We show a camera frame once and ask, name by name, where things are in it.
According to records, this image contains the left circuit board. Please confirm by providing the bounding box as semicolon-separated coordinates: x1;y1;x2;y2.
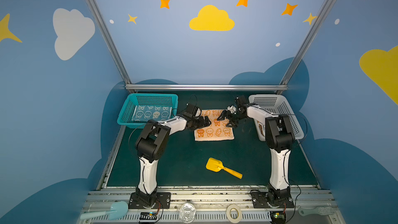
138;212;161;224

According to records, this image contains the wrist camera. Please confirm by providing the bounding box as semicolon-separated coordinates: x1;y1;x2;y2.
183;103;202;119
227;105;237;114

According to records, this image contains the aluminium frame back rail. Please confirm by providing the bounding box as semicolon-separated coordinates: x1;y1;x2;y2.
125;84;288;91

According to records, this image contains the grey plastic basket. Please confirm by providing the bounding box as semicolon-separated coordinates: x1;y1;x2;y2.
248;94;305;140

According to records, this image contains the orange patterned towel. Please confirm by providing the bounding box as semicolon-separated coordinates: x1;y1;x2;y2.
194;110;234;142

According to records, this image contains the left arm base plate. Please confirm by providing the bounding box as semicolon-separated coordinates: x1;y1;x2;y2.
128;191;171;209

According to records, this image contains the circuit board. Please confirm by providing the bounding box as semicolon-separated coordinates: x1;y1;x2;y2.
270;212;286;224
138;212;161;224

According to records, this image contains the right circuit board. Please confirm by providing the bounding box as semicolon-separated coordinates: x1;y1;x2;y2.
270;212;286;224

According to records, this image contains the teal plastic basket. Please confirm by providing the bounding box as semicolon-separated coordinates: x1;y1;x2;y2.
117;93;178;129

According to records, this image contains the white tape roll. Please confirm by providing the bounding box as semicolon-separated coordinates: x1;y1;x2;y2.
226;204;243;224

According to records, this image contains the aluminium frame left post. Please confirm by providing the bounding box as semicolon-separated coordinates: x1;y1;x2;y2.
85;0;136;93

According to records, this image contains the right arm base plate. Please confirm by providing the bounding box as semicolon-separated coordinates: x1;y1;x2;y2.
250;188;294;208

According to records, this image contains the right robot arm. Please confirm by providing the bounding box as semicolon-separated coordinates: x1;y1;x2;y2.
217;96;295;200

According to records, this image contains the grey-green brush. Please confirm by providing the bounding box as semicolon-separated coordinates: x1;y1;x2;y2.
298;206;335;216

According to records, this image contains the clear round lid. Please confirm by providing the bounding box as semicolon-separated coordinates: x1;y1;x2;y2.
179;203;196;224

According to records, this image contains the yellow toy shovel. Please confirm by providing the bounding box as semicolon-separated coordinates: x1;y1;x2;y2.
206;158;243;179

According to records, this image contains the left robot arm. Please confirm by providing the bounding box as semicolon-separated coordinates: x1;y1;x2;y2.
135;116;211;205

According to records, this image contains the aluminium frame right post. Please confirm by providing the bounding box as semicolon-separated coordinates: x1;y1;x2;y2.
275;0;337;95

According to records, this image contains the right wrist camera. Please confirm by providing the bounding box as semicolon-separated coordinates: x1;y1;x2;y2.
227;105;237;114

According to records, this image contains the aluminium frame post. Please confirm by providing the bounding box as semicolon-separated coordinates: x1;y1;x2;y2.
85;0;136;93
275;0;337;95

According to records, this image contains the blue bunny towel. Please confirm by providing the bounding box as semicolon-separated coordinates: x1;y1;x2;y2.
131;105;172;122

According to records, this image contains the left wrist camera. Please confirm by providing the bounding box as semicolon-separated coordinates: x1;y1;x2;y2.
183;103;202;119

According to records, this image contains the aluminium front rail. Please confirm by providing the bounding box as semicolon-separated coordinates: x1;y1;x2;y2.
77;185;340;224

